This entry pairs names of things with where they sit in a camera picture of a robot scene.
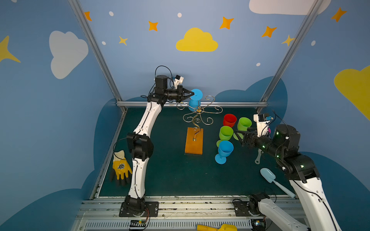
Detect blue wine glass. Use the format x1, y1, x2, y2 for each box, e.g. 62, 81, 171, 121
215, 141, 234, 165
188, 89, 203, 112

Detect green wine glass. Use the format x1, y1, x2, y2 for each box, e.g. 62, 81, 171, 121
233, 117, 252, 140
216, 126, 234, 147

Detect red wine glass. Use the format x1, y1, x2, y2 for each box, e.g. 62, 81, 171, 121
223, 114, 237, 128

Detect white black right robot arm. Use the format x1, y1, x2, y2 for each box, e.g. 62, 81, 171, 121
234, 124, 341, 231

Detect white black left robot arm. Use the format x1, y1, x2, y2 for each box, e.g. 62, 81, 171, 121
124, 75, 194, 215

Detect orange wooden rack base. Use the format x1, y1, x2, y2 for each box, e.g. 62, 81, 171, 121
185, 128, 204, 155

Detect white dish brush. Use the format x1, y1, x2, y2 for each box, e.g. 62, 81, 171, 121
254, 149, 263, 165

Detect light blue scoop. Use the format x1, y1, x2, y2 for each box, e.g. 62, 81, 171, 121
260, 168, 296, 198

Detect yellow black work glove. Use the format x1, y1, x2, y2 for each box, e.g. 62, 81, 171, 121
109, 150, 133, 186

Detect yellow tool at front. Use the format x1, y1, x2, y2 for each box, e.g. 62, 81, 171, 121
197, 223, 238, 231

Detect aluminium front base rails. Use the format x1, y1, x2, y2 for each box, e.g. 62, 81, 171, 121
70, 196, 307, 231

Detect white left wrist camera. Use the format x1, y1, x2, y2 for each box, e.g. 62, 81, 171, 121
173, 75, 184, 89

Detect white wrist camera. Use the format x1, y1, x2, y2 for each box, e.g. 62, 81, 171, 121
173, 75, 184, 89
253, 114, 274, 137

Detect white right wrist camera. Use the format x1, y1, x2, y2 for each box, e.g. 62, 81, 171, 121
253, 114, 274, 137

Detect gold wire glass rack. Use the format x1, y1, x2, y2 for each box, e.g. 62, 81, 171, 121
176, 95, 223, 141

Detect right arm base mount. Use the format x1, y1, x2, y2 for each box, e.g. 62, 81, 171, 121
232, 192, 274, 217

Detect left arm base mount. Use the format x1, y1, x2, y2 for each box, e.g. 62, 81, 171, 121
119, 196, 159, 217

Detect aluminium left corner post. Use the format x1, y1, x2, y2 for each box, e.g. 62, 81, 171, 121
68, 0, 122, 103

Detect aluminium corner post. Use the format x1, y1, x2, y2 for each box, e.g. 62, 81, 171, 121
68, 0, 122, 103
256, 0, 324, 113

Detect aluminium right corner post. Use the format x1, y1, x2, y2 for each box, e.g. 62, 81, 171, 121
256, 0, 324, 113

